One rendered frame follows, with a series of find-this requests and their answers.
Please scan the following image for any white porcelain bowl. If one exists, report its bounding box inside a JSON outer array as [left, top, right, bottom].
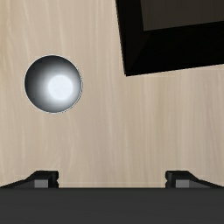
[[23, 54, 84, 115]]

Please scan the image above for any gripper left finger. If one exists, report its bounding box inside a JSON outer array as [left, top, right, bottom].
[[1, 171, 60, 189]]

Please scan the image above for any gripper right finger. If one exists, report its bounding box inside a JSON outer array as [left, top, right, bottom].
[[164, 171, 224, 189]]

